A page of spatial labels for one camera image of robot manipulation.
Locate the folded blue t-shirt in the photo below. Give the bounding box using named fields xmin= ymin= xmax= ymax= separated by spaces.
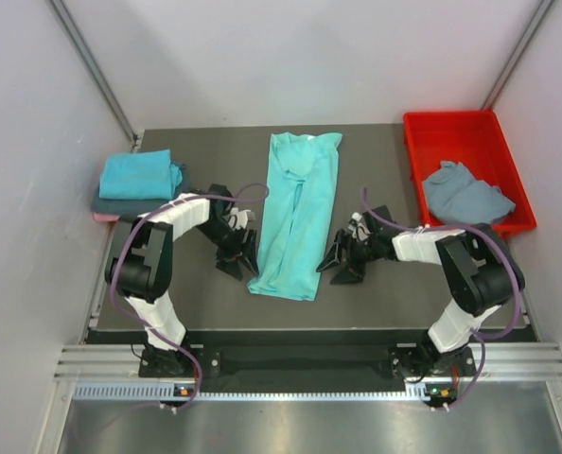
xmin=98 ymin=149 xmax=184 ymax=201

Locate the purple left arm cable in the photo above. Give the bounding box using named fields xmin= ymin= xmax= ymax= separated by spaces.
xmin=109 ymin=183 xmax=270 ymax=410

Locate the folded pink t-shirt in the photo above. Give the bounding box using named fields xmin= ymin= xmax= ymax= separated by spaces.
xmin=93 ymin=213 xmax=122 ymax=223

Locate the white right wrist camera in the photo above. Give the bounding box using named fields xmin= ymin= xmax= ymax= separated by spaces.
xmin=348 ymin=212 xmax=371 ymax=241

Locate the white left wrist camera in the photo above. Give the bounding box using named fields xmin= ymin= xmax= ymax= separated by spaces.
xmin=228 ymin=207 xmax=255 ymax=230

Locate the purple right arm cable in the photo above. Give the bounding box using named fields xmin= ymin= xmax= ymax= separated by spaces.
xmin=360 ymin=187 xmax=524 ymax=411

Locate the slotted grey cable duct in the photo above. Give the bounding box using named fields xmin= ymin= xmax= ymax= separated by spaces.
xmin=73 ymin=382 xmax=451 ymax=402

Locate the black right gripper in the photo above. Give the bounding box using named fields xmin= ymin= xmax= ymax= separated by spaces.
xmin=317 ymin=229 xmax=380 ymax=285

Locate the aluminium corner post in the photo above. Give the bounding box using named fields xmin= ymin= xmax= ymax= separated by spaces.
xmin=45 ymin=0 xmax=138 ymax=144
xmin=480 ymin=0 xmax=558 ymax=111

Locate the red plastic bin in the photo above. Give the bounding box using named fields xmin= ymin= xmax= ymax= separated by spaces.
xmin=403 ymin=111 xmax=537 ymax=238

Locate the right aluminium corner post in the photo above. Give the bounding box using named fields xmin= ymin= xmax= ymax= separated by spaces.
xmin=480 ymin=0 xmax=558 ymax=111

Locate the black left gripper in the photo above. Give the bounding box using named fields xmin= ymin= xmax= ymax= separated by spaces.
xmin=196 ymin=218 xmax=258 ymax=280

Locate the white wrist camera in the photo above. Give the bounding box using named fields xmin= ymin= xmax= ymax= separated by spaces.
xmin=348 ymin=212 xmax=371 ymax=241
xmin=228 ymin=207 xmax=255 ymax=230

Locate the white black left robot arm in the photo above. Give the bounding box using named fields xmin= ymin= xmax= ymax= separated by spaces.
xmin=104 ymin=184 xmax=258 ymax=378

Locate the left aluminium corner post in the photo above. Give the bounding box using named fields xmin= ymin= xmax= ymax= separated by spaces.
xmin=45 ymin=0 xmax=138 ymax=144

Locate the turquoise t-shirt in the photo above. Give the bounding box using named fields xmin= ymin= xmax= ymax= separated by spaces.
xmin=247 ymin=132 xmax=342 ymax=302

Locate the grey-blue t-shirt in bin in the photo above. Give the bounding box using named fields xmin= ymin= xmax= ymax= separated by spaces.
xmin=423 ymin=161 xmax=517 ymax=224

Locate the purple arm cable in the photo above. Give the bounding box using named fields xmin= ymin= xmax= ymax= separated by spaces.
xmin=360 ymin=187 xmax=524 ymax=411
xmin=109 ymin=183 xmax=270 ymax=410

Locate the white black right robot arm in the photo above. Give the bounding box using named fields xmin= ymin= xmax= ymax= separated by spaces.
xmin=317 ymin=205 xmax=524 ymax=379

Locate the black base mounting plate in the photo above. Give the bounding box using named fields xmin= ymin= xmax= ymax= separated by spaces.
xmin=137 ymin=344 xmax=477 ymax=379

